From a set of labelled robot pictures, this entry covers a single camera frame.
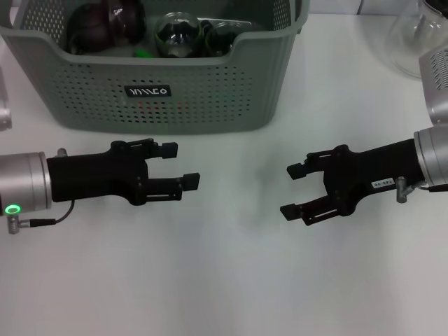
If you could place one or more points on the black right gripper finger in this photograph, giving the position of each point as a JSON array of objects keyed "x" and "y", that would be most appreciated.
[
  {"x": 297, "y": 170},
  {"x": 290, "y": 211}
]

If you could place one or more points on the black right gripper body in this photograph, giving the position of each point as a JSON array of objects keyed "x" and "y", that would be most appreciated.
[{"x": 371, "y": 168}]

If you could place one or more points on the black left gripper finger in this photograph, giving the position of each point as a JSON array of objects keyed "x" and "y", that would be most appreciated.
[
  {"x": 169, "y": 150},
  {"x": 192, "y": 182}
]

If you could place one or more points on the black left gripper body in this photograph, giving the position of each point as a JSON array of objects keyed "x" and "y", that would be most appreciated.
[{"x": 94, "y": 175}]

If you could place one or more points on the green building brick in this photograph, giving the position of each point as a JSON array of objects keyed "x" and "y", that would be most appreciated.
[{"x": 143, "y": 53}]

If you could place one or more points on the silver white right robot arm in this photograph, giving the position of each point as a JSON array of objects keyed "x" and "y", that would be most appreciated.
[{"x": 434, "y": 154}]

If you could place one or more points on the silver plug on left arm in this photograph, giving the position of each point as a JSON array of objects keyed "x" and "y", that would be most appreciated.
[{"x": 62, "y": 152}]

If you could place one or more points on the grey-green perforated storage bin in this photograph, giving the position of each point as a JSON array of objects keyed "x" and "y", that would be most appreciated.
[{"x": 196, "y": 105}]

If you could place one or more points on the clear glass carafe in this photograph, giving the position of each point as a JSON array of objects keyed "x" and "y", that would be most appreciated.
[{"x": 406, "y": 42}]

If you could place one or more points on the black cast iron teapot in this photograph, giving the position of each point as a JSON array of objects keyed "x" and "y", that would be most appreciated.
[{"x": 87, "y": 35}]

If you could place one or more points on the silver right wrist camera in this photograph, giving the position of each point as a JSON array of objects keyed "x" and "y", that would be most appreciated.
[{"x": 437, "y": 87}]

